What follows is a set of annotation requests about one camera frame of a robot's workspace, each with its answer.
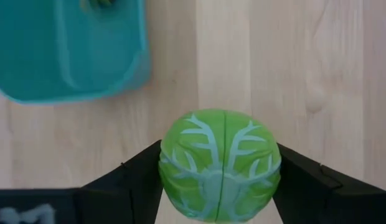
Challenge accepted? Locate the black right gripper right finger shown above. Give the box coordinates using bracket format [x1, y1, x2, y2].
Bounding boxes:
[272, 142, 386, 224]

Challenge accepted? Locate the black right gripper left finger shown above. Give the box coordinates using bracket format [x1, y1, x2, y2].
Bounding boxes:
[0, 139, 164, 224]

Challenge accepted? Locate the green toy cabbage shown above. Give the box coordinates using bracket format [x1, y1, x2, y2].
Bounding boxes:
[158, 108, 283, 224]

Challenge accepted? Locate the teal plastic bin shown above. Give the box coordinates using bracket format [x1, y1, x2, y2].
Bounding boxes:
[0, 0, 152, 105]

